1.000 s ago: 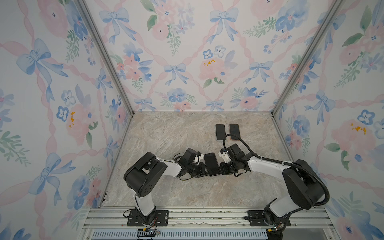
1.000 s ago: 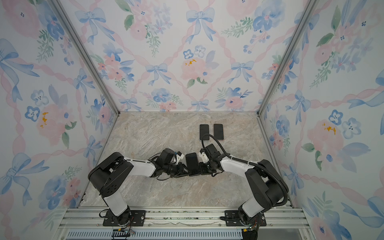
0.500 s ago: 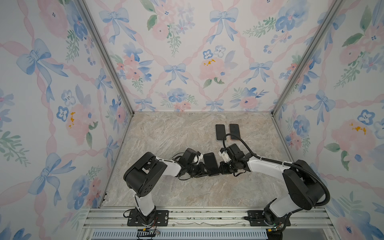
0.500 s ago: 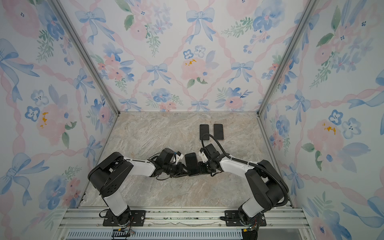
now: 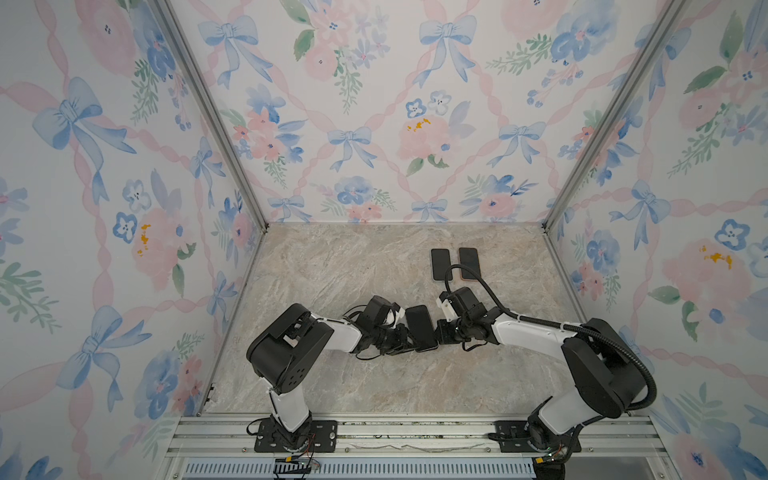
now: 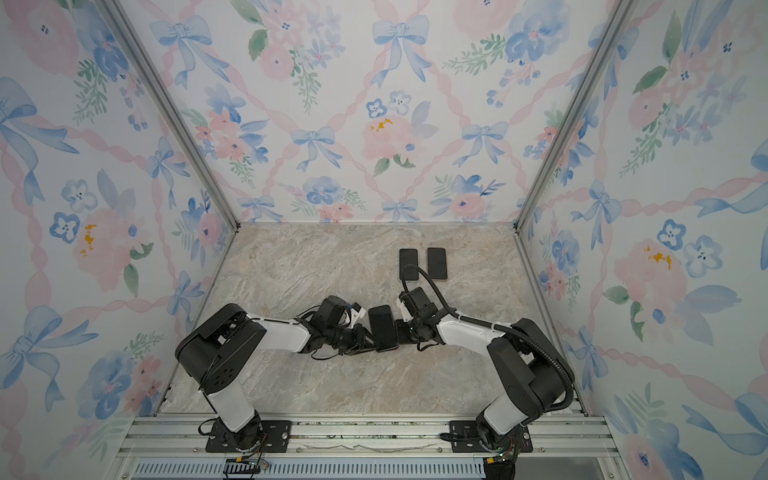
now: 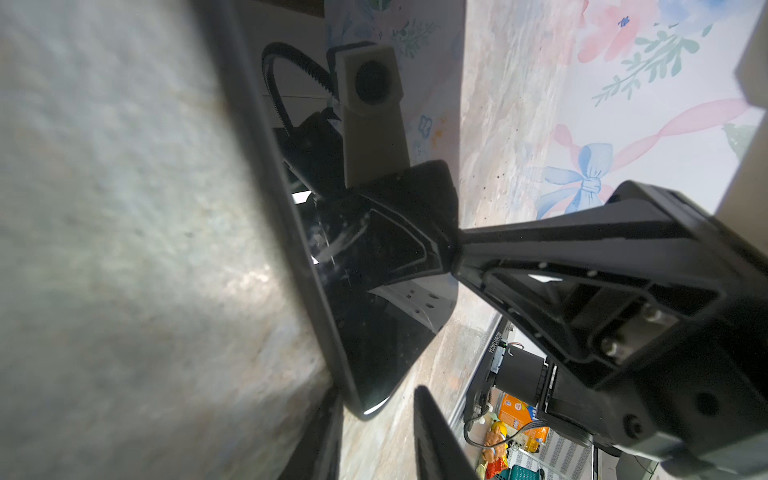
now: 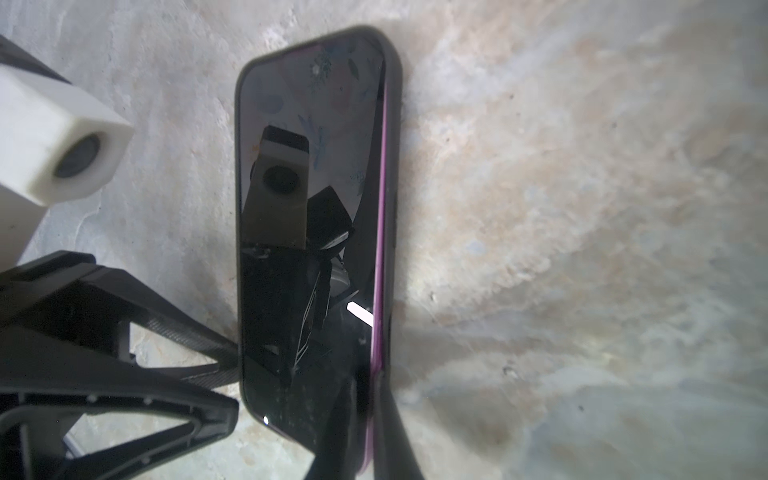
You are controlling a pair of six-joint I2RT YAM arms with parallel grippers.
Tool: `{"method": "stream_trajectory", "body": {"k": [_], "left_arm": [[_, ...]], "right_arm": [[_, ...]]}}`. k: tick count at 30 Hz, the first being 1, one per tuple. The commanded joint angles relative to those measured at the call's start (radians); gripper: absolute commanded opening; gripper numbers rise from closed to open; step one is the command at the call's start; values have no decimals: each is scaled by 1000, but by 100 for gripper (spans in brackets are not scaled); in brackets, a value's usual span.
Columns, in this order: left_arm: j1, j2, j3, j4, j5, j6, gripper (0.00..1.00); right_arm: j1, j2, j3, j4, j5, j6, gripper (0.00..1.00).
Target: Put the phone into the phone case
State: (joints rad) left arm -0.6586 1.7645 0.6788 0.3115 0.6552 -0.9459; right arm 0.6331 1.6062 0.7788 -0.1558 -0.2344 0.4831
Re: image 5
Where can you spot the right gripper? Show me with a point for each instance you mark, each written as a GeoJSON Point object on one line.
{"type": "Point", "coordinates": [440, 328]}

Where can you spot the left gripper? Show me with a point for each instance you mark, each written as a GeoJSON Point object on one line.
{"type": "Point", "coordinates": [402, 344]}

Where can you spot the phone with pink edge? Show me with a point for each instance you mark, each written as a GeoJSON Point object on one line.
{"type": "Point", "coordinates": [421, 329]}

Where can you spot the blue phone black screen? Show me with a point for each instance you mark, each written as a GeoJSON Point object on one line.
{"type": "Point", "coordinates": [441, 264]}

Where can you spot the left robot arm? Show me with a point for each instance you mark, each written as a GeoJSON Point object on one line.
{"type": "Point", "coordinates": [285, 352]}

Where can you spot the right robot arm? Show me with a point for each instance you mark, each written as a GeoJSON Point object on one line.
{"type": "Point", "coordinates": [608, 378]}

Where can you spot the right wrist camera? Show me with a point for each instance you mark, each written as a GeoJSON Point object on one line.
{"type": "Point", "coordinates": [459, 303]}

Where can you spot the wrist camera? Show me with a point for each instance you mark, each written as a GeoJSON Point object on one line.
{"type": "Point", "coordinates": [459, 303]}
{"type": "Point", "coordinates": [379, 312]}

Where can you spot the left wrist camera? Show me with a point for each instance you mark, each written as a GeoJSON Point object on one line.
{"type": "Point", "coordinates": [379, 312]}

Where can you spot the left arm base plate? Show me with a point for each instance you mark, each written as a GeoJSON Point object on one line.
{"type": "Point", "coordinates": [313, 436]}

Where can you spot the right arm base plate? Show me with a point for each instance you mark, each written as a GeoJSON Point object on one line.
{"type": "Point", "coordinates": [520, 436]}

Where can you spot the aluminium rail frame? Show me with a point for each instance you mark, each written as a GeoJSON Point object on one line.
{"type": "Point", "coordinates": [440, 436]}

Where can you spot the right corner aluminium post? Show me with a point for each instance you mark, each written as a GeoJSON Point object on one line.
{"type": "Point", "coordinates": [657, 38]}

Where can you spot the corner aluminium post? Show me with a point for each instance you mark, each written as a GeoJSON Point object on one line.
{"type": "Point", "coordinates": [657, 38]}
{"type": "Point", "coordinates": [179, 46]}

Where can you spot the left corner aluminium post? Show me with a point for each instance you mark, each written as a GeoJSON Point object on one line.
{"type": "Point", "coordinates": [179, 46]}

